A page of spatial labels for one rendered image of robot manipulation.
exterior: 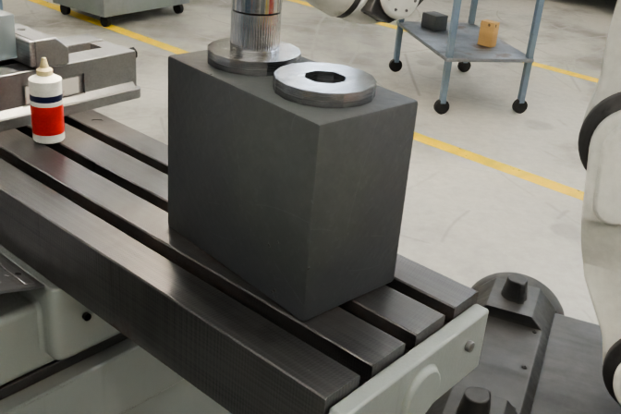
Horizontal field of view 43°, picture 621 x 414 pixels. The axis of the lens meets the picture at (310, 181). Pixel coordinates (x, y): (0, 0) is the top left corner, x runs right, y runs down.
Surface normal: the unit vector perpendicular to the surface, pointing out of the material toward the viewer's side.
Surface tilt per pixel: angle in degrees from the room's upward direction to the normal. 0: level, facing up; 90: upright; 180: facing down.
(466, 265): 0
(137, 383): 90
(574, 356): 0
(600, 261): 115
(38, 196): 0
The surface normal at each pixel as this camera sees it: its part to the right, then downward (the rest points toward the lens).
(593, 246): -0.40, 0.70
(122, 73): 0.76, 0.32
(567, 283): 0.07, -0.91
